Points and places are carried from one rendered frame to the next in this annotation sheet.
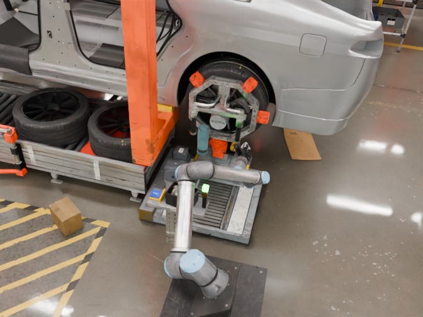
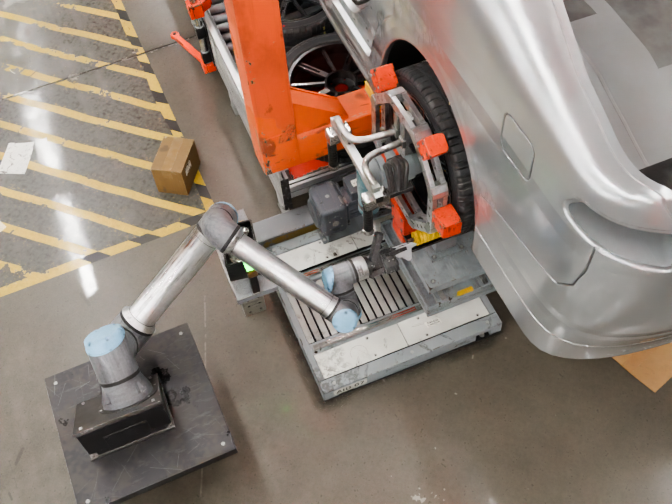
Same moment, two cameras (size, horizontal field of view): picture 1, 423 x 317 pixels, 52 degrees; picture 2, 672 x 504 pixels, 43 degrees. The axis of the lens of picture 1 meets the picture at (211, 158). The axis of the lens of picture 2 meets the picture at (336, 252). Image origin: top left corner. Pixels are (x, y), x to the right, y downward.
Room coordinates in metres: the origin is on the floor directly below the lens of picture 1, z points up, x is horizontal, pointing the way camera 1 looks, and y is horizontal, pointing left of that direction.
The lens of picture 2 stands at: (1.58, -1.74, 3.28)
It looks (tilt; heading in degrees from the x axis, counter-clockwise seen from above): 55 degrees down; 61
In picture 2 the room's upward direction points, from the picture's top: 6 degrees counter-clockwise
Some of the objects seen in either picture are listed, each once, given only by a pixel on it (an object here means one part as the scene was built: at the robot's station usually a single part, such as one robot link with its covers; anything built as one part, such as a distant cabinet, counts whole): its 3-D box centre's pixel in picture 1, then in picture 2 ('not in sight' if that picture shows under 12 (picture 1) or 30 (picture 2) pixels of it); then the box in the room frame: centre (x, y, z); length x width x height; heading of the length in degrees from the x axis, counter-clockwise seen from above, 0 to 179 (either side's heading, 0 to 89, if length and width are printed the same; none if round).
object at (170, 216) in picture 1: (174, 222); (246, 279); (2.23, 0.25, 0.21); 0.10 x 0.10 x 0.42; 79
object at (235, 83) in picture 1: (223, 110); (407, 160); (2.85, -0.06, 0.85); 0.54 x 0.07 x 0.54; 79
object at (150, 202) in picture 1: (177, 202); (240, 254); (2.22, 0.22, 0.44); 0.43 x 0.17 x 0.03; 79
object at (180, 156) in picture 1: (180, 166); (357, 207); (2.82, 0.26, 0.26); 0.42 x 0.18 x 0.35; 169
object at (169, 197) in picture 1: (182, 195); (240, 249); (2.21, 0.19, 0.51); 0.20 x 0.14 x 0.13; 70
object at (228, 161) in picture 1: (222, 149); (441, 229); (3.02, -0.09, 0.32); 0.40 x 0.30 x 0.28; 79
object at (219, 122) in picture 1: (221, 115); (390, 166); (2.78, -0.05, 0.85); 0.21 x 0.14 x 0.14; 169
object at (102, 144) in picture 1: (126, 131); (342, 95); (3.09, 0.77, 0.39); 0.66 x 0.66 x 0.24
